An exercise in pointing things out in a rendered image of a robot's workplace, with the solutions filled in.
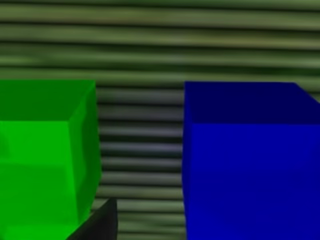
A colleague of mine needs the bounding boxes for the blue cube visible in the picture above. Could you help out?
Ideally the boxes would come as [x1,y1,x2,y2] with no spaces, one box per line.
[181,80,320,240]

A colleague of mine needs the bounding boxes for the green cube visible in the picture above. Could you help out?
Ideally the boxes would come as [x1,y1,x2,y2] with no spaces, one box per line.
[0,79,103,240]

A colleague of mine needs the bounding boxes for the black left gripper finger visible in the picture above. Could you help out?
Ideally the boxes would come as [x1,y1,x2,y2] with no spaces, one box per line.
[65,197,118,240]

